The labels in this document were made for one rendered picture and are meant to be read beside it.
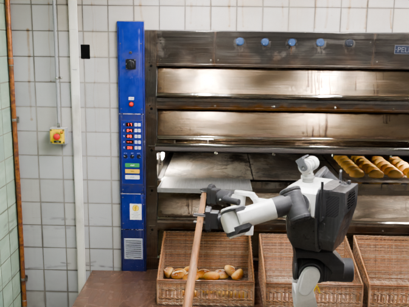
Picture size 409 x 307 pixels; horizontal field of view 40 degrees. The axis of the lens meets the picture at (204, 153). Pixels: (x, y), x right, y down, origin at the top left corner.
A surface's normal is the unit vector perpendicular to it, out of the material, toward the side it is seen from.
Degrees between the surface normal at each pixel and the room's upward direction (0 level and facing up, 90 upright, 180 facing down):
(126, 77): 90
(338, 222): 90
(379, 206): 70
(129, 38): 90
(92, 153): 90
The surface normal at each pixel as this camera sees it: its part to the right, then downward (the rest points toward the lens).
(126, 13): -0.03, 0.20
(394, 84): -0.03, -0.16
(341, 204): -0.51, 0.17
